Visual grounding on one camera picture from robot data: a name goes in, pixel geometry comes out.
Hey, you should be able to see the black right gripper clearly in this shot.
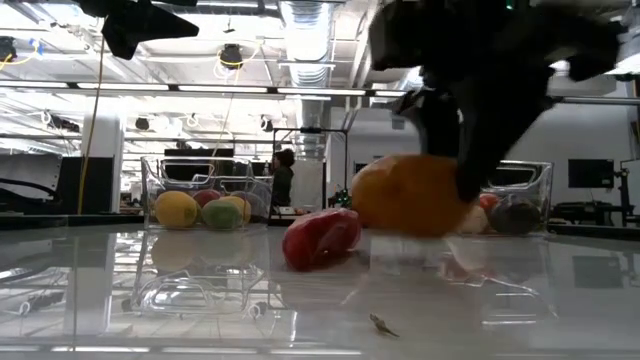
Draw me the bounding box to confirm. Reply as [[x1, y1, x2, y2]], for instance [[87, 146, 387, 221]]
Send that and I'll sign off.
[[369, 0, 631, 204]]

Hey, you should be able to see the orange potato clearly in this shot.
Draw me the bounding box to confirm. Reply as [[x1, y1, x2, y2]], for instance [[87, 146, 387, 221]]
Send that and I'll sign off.
[[349, 153, 474, 239]]

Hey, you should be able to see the dark red round vegetable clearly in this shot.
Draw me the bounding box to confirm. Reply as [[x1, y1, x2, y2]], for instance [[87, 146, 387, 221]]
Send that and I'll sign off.
[[488, 197, 542, 236]]

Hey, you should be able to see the red apple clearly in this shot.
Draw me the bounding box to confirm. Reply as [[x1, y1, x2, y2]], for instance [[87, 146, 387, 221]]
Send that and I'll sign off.
[[192, 188, 223, 209]]

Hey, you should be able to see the yellow-orange lemon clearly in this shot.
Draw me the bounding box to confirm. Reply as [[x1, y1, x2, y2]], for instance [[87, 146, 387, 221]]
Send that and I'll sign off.
[[153, 190, 200, 230]]

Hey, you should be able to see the green lime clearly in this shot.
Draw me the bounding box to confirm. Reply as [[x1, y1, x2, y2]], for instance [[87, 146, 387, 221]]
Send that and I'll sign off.
[[200, 199, 244, 231]]

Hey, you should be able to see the clear plastic basket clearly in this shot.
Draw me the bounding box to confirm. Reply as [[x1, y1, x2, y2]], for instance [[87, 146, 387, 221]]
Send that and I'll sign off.
[[459, 159, 555, 236], [140, 155, 275, 231]]

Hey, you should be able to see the long ceiling light bar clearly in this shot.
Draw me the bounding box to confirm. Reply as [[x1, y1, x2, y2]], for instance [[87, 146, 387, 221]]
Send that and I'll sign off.
[[0, 79, 409, 100]]

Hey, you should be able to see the white pillar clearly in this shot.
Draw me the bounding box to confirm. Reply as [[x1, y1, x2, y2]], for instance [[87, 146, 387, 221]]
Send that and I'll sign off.
[[81, 97, 125, 214]]

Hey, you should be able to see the black panel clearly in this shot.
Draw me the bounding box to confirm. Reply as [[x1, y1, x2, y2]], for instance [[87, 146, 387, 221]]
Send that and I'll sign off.
[[58, 156, 115, 214]]

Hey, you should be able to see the black equipment stand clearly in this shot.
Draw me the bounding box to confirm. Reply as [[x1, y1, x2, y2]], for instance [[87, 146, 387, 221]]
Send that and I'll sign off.
[[613, 159, 640, 226]]

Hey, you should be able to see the long red pepper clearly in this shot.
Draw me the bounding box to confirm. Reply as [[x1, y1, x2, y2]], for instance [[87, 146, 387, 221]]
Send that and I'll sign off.
[[282, 207, 363, 273]]

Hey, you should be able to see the person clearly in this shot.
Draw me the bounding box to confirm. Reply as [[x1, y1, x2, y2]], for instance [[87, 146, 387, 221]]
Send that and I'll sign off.
[[271, 148, 297, 208]]

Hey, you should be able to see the small brown debris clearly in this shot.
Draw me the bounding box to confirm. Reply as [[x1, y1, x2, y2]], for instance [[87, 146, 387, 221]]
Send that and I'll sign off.
[[368, 313, 401, 340]]

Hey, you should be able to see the yellow hanging cable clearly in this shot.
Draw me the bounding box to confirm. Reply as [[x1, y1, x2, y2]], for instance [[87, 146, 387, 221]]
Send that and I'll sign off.
[[77, 37, 106, 216]]

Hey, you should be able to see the black wall monitor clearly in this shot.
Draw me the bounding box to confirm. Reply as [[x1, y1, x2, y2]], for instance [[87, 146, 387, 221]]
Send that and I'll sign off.
[[568, 158, 615, 190]]

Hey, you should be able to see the black frame stand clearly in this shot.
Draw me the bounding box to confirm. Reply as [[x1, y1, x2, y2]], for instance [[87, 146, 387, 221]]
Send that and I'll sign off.
[[272, 127, 350, 201]]

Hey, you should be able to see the silver corrugated duct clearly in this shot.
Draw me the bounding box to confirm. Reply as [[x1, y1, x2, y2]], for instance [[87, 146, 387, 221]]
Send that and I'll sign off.
[[279, 0, 334, 146]]

